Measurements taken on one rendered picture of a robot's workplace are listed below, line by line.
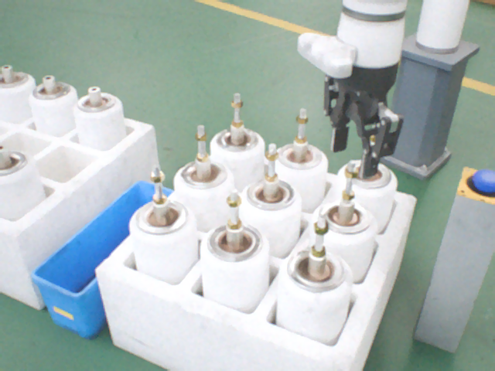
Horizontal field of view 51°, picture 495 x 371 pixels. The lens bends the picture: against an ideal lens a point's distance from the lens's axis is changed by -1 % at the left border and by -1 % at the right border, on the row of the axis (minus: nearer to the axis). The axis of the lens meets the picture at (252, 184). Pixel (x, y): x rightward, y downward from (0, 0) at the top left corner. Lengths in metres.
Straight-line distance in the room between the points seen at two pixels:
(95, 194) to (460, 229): 0.64
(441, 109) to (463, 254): 0.52
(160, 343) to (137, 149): 0.43
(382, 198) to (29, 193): 0.58
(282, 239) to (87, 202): 0.40
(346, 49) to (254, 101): 1.02
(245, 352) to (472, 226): 0.36
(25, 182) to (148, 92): 0.82
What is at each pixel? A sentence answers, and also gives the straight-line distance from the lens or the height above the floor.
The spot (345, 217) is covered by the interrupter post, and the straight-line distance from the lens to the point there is 0.76.
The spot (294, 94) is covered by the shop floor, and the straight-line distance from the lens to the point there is 1.65.
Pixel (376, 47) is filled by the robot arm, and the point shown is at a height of 0.52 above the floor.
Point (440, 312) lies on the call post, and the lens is 0.91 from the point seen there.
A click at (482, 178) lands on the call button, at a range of 0.77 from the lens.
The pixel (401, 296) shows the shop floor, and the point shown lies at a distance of 1.03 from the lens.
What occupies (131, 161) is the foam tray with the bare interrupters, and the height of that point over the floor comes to 0.14.
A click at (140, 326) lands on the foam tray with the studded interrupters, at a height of 0.09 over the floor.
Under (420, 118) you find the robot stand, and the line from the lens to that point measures 1.27.
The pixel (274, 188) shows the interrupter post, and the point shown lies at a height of 0.27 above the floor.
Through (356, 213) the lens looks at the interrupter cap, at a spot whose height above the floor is 0.25.
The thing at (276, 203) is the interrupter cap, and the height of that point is 0.25.
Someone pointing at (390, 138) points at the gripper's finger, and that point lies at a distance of 0.64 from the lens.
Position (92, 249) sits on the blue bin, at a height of 0.07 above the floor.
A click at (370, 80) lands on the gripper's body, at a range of 0.62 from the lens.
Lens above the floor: 0.74
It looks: 37 degrees down
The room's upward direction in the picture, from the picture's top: straight up
